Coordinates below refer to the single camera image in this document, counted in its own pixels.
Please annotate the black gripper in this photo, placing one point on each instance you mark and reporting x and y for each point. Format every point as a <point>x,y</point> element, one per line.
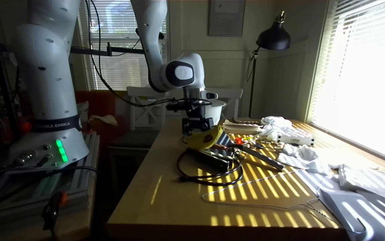
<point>200,108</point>

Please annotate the yellow banana purse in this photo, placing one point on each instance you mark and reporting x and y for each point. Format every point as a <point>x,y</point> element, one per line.
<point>200,134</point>

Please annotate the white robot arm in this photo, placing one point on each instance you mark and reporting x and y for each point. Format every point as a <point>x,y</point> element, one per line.
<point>41,47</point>

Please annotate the red bottle cap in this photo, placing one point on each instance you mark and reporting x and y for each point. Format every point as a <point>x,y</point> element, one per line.
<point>238,142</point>

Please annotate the black remote control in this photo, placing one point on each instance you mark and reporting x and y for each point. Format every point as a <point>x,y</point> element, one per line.
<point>210,160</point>

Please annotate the white folded cloth far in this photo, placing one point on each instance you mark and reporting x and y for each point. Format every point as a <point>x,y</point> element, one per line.
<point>282,130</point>

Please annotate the black desk lamp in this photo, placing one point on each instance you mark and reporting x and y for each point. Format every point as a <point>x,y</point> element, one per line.
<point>274,39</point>

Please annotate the white crumpled cloth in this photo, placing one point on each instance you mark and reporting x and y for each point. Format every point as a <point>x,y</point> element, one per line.
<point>302,156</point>

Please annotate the striped white cloth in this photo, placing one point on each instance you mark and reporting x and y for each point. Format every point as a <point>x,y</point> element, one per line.
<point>361,217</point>

